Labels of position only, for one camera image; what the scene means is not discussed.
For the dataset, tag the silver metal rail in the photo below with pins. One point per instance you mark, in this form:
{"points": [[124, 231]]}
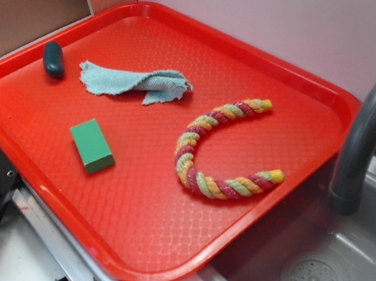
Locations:
{"points": [[33, 246]]}

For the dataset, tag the dark green plastic pickle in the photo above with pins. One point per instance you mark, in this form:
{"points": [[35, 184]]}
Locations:
{"points": [[53, 61]]}

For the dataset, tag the red plastic tray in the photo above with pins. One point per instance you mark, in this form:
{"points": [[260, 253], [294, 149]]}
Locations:
{"points": [[135, 218]]}

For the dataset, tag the light blue cloth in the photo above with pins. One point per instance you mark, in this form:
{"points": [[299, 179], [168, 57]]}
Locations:
{"points": [[159, 86]]}

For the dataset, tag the green rectangular block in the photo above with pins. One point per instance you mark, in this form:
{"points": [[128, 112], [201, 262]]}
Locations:
{"points": [[92, 146]]}

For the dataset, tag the multicolour twisted rope toy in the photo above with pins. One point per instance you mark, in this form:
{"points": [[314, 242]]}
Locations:
{"points": [[229, 189]]}

